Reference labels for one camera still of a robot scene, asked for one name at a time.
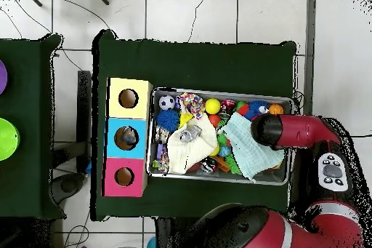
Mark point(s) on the mint green cloth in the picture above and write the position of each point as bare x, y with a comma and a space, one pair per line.
250, 157

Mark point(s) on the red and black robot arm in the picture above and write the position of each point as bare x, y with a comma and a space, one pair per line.
302, 131

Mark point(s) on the wooden box with three holes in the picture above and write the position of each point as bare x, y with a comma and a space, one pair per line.
142, 108

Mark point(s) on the silver mesh bin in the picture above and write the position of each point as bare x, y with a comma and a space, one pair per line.
270, 178

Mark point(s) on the blue spiky ball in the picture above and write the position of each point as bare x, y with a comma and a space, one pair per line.
168, 120

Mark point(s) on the small soccer ball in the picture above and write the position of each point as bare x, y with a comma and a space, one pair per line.
166, 102

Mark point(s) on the cream cloth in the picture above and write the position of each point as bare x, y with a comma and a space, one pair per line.
186, 152

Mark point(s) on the orange ball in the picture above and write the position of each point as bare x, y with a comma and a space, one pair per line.
215, 120

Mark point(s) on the yellow ball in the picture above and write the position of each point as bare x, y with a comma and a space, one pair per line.
212, 106

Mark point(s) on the dark green tablecloth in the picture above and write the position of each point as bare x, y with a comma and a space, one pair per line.
189, 61

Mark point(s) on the blue spiky toy with eyes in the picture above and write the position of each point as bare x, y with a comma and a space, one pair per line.
254, 107

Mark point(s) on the small orange basketball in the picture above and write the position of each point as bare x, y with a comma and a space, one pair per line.
276, 109

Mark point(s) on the blue round object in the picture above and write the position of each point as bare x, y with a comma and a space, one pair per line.
151, 243

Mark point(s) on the side table with green cloth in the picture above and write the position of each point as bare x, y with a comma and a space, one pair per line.
26, 114

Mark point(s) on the lime green disc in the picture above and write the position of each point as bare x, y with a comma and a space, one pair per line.
7, 139

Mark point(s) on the purple disc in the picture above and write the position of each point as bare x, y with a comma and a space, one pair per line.
2, 77

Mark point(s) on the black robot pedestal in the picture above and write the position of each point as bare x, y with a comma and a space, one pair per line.
165, 233

